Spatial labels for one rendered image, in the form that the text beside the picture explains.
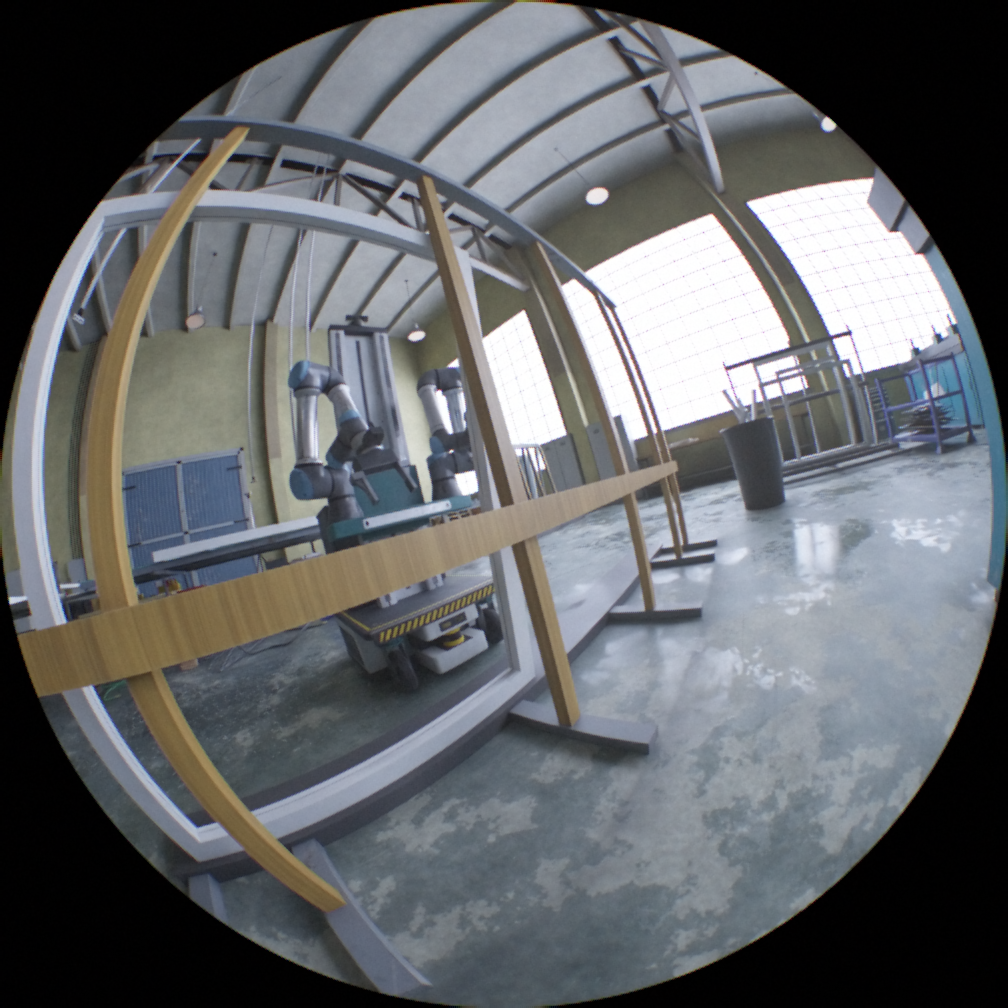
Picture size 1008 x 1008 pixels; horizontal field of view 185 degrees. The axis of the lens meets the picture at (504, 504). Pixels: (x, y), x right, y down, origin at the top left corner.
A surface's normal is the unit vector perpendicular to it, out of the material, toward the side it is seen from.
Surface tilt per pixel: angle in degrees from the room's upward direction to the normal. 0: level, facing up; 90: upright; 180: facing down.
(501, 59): 180
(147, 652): 90
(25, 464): 98
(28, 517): 98
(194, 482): 90
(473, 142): 180
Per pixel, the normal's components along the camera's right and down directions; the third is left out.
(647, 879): -0.25, -0.97
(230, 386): 0.72, -0.19
